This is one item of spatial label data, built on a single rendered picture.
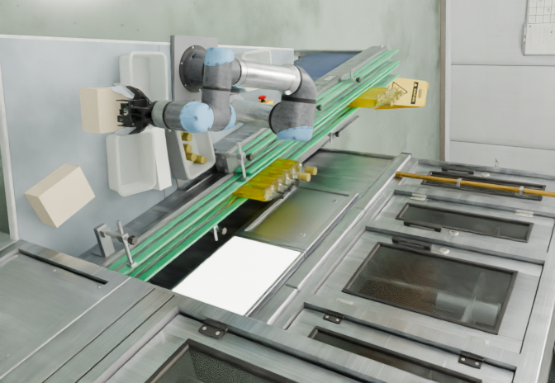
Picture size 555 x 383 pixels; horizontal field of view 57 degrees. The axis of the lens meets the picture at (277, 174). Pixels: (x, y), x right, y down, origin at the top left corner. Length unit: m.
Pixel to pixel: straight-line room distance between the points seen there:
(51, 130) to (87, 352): 0.79
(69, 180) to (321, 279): 0.89
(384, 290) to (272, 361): 0.81
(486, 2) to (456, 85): 1.21
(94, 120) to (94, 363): 0.67
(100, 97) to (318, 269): 0.94
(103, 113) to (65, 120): 0.29
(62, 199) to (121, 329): 0.62
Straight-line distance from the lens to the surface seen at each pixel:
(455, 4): 7.81
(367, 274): 1.85
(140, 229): 1.90
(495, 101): 8.02
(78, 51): 1.79
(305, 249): 1.92
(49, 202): 1.67
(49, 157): 1.74
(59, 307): 1.37
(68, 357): 1.20
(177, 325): 1.19
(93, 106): 1.50
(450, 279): 1.84
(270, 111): 1.72
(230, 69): 1.37
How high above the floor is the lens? 2.20
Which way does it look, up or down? 32 degrees down
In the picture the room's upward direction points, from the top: 99 degrees clockwise
